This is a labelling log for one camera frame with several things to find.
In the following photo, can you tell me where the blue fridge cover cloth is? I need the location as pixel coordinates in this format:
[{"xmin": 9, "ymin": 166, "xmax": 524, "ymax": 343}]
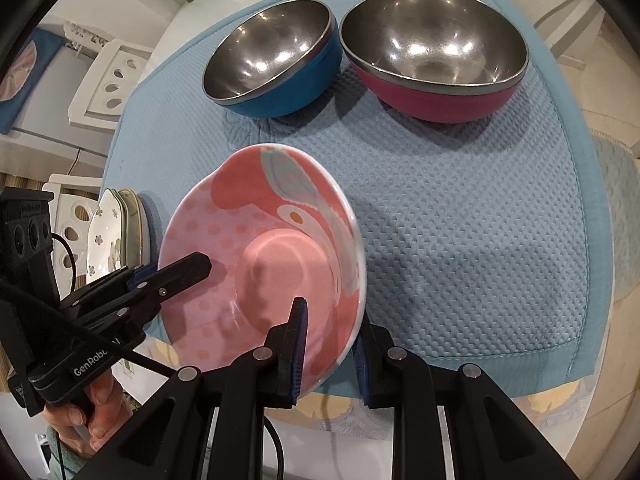
[{"xmin": 0, "ymin": 28, "xmax": 65, "ymax": 134}]

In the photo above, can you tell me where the light blue textured mat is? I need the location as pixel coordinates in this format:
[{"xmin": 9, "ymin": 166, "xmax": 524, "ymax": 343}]
[{"xmin": 103, "ymin": 0, "xmax": 613, "ymax": 396}]

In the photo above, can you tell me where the round blue leaf plate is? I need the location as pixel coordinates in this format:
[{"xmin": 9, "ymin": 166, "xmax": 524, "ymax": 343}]
[{"xmin": 131, "ymin": 190, "xmax": 152, "ymax": 266}]

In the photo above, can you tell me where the pink cartoon bowl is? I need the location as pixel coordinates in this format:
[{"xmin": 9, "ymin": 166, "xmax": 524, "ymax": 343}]
[{"xmin": 158, "ymin": 143, "xmax": 367, "ymax": 393}]

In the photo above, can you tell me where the person's left hand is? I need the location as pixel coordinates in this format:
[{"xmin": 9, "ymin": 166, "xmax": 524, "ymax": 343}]
[{"xmin": 42, "ymin": 372, "xmax": 132, "ymax": 458}]

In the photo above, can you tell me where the white chair near left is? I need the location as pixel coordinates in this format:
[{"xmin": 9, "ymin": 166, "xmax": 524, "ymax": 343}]
[{"xmin": 42, "ymin": 174, "xmax": 102, "ymax": 298}]

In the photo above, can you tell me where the blue steel bowl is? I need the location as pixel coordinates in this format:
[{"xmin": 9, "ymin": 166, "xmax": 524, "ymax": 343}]
[{"xmin": 203, "ymin": 0, "xmax": 343, "ymax": 119}]

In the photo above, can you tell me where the white chair far left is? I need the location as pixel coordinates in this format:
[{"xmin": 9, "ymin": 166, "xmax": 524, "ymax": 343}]
[{"xmin": 67, "ymin": 39, "xmax": 153, "ymax": 131}]

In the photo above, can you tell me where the white refrigerator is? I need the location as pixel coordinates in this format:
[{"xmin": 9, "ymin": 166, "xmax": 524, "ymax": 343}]
[{"xmin": 1, "ymin": 47, "xmax": 112, "ymax": 182}]

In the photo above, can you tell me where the magenta steel bowl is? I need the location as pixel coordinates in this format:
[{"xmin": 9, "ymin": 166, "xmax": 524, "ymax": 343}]
[{"xmin": 340, "ymin": 0, "xmax": 529, "ymax": 124}]

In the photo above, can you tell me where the white chair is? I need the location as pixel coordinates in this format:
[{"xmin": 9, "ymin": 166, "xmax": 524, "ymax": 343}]
[
  {"xmin": 512, "ymin": 0, "xmax": 605, "ymax": 70},
  {"xmin": 42, "ymin": 174, "xmax": 102, "ymax": 298},
  {"xmin": 67, "ymin": 39, "xmax": 153, "ymax": 131}
]

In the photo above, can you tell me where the white chair far right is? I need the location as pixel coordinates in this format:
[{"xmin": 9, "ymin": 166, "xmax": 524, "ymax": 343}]
[{"xmin": 512, "ymin": 0, "xmax": 605, "ymax": 70}]

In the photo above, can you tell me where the square forest plate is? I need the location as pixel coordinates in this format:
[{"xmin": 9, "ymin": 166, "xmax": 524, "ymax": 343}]
[
  {"xmin": 87, "ymin": 190, "xmax": 124, "ymax": 283},
  {"xmin": 114, "ymin": 188, "xmax": 143, "ymax": 268}
]

